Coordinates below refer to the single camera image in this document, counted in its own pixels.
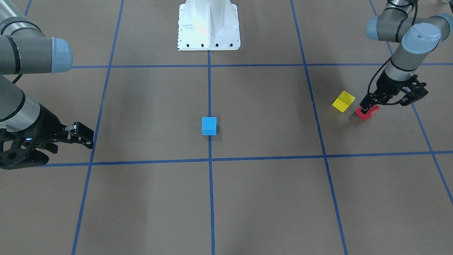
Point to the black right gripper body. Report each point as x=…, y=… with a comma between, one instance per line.
x=47, y=126

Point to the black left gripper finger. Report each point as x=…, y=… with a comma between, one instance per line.
x=367, y=103

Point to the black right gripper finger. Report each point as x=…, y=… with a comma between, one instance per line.
x=76, y=133

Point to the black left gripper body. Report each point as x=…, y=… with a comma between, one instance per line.
x=385, y=84

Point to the red block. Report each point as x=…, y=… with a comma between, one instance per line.
x=364, y=116

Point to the yellow block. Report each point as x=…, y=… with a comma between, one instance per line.
x=343, y=101

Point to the blue block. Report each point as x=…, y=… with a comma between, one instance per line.
x=209, y=126

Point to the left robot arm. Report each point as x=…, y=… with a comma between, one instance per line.
x=416, y=38

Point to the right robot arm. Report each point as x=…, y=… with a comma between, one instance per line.
x=27, y=127

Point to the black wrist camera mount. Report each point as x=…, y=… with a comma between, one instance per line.
x=413, y=90

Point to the white camera post with base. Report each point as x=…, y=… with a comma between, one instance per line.
x=208, y=25

